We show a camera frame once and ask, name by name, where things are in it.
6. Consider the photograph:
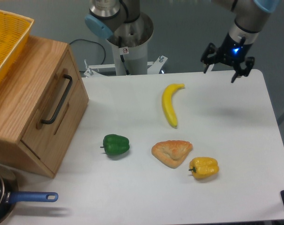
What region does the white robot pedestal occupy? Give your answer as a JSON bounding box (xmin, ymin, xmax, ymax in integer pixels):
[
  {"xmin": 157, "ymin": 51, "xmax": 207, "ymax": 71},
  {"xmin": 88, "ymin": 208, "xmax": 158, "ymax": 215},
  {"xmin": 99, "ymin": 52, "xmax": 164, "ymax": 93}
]
[{"xmin": 85, "ymin": 12, "xmax": 168, "ymax": 76}]

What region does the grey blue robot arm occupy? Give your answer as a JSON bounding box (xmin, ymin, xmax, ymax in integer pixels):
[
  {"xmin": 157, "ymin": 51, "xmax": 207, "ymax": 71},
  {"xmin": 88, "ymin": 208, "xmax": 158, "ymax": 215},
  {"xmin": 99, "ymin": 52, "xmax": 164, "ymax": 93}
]
[{"xmin": 85, "ymin": 0, "xmax": 280, "ymax": 81}]

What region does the black floor cable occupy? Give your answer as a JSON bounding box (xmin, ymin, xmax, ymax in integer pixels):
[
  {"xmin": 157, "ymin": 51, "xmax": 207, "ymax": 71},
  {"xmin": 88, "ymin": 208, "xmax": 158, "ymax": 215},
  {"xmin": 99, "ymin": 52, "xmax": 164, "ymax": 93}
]
[{"xmin": 68, "ymin": 38, "xmax": 106, "ymax": 74}]

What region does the green bell pepper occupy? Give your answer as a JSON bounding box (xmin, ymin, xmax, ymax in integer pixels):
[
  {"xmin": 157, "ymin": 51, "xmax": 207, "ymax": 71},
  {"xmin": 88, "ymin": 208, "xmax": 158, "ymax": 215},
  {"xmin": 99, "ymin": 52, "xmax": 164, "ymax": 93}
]
[{"xmin": 100, "ymin": 134, "xmax": 130, "ymax": 156}]

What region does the wooden drawer cabinet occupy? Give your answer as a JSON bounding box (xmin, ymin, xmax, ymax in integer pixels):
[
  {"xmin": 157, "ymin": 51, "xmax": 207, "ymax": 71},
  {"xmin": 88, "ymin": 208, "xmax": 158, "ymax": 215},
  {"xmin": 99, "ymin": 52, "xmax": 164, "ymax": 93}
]
[{"xmin": 0, "ymin": 35, "xmax": 90, "ymax": 179}]

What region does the yellow banana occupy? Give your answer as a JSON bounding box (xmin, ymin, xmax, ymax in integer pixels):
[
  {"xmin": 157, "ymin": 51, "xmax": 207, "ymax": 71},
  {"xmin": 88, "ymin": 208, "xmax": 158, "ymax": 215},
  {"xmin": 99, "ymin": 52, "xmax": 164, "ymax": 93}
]
[{"xmin": 161, "ymin": 83, "xmax": 185, "ymax": 128}]

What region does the yellow bell pepper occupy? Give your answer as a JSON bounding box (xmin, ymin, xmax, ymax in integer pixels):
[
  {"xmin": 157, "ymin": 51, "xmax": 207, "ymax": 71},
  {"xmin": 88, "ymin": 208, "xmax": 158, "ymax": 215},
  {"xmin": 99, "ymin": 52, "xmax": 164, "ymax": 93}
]
[{"xmin": 189, "ymin": 157, "xmax": 219, "ymax": 179}]

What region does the black drawer handle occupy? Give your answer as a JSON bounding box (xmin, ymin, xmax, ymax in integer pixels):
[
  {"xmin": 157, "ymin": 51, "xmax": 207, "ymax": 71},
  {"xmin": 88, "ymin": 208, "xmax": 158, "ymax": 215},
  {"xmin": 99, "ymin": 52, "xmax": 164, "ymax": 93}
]
[{"xmin": 40, "ymin": 74, "xmax": 73, "ymax": 125}]

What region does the blue handled frying pan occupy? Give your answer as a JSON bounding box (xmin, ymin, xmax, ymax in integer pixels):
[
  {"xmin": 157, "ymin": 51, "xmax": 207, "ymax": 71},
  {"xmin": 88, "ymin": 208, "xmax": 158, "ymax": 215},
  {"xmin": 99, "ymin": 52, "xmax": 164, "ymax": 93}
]
[{"xmin": 0, "ymin": 166, "xmax": 59, "ymax": 223}]

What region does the white table bracket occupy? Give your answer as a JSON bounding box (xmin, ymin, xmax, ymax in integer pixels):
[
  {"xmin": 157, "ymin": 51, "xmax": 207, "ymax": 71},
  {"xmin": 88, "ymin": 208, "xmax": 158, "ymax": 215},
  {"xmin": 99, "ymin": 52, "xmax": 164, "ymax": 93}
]
[{"xmin": 206, "ymin": 64, "xmax": 214, "ymax": 73}]

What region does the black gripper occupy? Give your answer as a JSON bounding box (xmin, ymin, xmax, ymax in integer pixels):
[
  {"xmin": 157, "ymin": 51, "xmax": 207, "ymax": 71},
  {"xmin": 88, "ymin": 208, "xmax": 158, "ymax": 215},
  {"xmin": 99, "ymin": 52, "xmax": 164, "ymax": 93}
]
[{"xmin": 201, "ymin": 33, "xmax": 255, "ymax": 83}]

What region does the triangular pastry bread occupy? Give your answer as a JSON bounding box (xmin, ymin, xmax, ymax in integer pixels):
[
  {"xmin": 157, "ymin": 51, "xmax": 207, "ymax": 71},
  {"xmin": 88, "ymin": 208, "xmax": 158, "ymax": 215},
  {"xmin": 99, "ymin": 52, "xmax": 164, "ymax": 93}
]
[{"xmin": 151, "ymin": 140, "xmax": 193, "ymax": 169}]

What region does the yellow plastic basket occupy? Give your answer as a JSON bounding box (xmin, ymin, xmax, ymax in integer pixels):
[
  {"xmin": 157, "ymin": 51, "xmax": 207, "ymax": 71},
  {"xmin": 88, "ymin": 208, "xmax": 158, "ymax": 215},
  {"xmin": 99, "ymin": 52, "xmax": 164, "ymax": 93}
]
[{"xmin": 0, "ymin": 10, "xmax": 35, "ymax": 83}]

